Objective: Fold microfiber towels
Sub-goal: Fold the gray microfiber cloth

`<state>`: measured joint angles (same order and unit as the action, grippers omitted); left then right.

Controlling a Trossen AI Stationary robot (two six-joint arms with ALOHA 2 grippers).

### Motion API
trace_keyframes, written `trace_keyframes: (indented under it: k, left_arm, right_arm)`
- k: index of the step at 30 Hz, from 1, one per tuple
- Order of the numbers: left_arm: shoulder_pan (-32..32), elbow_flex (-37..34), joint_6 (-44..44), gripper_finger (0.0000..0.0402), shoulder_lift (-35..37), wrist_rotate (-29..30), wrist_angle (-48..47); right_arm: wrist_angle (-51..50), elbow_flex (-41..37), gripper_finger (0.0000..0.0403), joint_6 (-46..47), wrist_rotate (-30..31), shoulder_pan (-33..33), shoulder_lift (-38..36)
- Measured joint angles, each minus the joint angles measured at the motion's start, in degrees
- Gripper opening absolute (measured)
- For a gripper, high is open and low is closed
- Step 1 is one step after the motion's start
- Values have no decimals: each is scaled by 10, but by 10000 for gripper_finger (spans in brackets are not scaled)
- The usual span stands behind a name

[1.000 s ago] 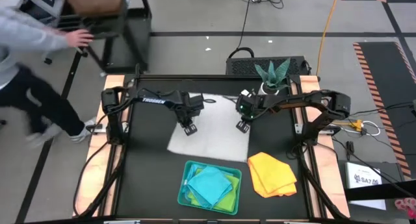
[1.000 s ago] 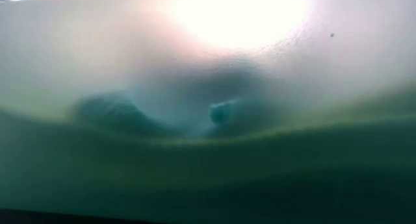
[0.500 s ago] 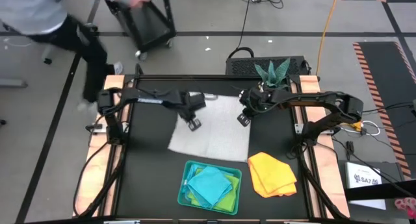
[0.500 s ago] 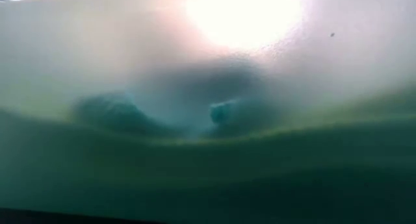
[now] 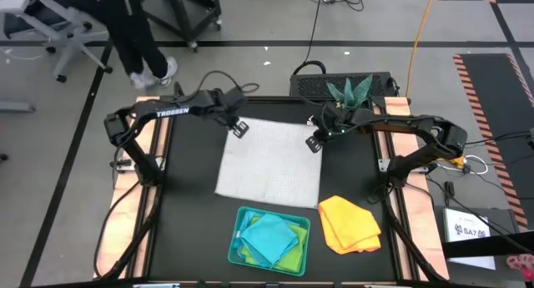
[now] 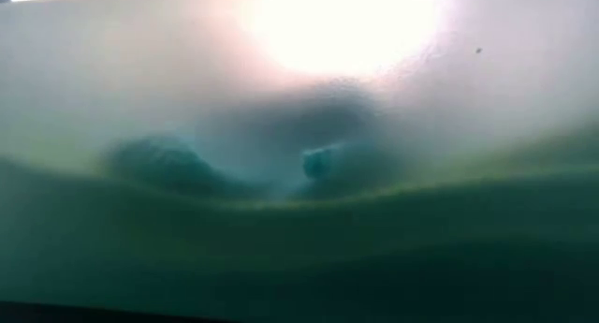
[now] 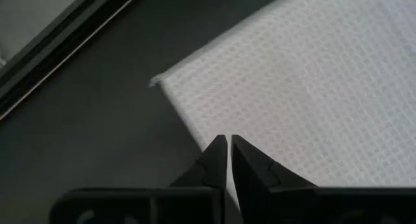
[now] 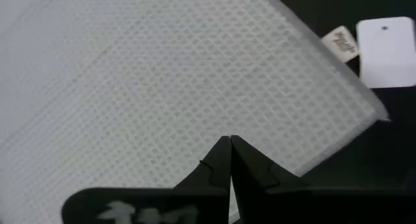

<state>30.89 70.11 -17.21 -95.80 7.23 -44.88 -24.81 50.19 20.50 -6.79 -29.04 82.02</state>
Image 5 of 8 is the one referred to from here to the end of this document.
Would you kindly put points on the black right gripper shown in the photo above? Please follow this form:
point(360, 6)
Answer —
point(334, 121)

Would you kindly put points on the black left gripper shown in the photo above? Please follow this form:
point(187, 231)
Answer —
point(231, 106)

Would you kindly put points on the grey microfiber towel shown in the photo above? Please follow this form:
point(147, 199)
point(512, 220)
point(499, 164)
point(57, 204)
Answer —
point(271, 163)

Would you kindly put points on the orange-yellow microfiber towel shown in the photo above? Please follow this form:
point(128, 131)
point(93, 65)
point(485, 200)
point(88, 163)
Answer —
point(346, 225)

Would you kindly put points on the light blue microfiber towel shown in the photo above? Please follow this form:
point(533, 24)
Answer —
point(244, 221)

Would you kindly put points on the teal microfiber towel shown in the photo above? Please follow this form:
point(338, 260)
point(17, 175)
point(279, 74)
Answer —
point(267, 238)

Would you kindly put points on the lime green microfiber towel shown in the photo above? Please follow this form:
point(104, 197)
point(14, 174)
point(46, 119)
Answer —
point(298, 254)

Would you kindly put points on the teal translucent plastic tray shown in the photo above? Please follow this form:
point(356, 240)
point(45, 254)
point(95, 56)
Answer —
point(232, 254)

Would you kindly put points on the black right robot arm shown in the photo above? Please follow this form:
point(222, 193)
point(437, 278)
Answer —
point(417, 125)

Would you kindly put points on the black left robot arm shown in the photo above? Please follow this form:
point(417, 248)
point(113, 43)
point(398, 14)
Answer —
point(167, 112)

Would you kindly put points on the black computer case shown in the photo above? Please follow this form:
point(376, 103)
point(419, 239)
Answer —
point(308, 85)

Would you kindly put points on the artificial plant in white pot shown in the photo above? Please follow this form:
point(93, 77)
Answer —
point(350, 92)

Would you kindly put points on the wooden side board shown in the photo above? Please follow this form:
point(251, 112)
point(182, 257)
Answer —
point(125, 221)
point(417, 221)

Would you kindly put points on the black wheeled cart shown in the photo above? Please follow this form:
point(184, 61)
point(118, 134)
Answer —
point(183, 12)

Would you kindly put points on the black power adapter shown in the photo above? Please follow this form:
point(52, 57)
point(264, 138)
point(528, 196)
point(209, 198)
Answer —
point(449, 188)

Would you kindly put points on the person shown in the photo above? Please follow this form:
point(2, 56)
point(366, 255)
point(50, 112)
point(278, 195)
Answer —
point(133, 33)

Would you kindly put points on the white labelled box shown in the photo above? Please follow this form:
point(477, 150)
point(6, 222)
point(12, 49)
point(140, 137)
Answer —
point(467, 238)

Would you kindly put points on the black diagonal beam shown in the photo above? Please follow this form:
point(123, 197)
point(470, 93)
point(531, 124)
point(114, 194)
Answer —
point(480, 246)

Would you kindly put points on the white office chair dark seat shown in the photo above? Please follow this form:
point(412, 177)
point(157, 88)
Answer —
point(62, 25)

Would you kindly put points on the grey floor bar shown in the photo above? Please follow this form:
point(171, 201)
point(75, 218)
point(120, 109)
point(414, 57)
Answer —
point(16, 107)

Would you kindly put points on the pink patterned object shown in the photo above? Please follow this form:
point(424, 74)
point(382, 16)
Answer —
point(521, 267)

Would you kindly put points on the grey metal bracket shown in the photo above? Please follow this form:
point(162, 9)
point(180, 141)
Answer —
point(122, 166)
point(383, 164)

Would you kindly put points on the black aluminium table frame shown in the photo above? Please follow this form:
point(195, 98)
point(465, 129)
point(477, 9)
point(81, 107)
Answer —
point(167, 196)

